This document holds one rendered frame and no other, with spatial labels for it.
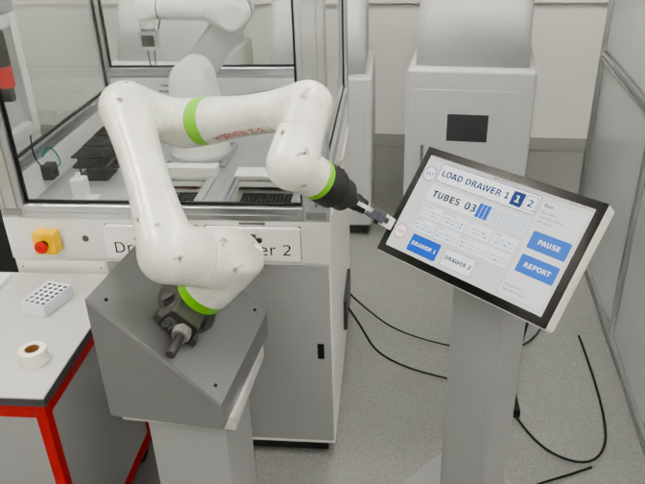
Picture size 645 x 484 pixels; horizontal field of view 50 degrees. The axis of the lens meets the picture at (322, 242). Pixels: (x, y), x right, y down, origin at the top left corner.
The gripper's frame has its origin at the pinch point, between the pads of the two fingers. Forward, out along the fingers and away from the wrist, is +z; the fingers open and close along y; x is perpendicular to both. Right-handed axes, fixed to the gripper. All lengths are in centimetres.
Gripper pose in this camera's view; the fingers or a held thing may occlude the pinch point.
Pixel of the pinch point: (383, 219)
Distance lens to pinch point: 167.6
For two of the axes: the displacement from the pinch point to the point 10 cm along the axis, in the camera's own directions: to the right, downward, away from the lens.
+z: 6.0, 3.0, 7.4
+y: -6.3, -3.8, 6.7
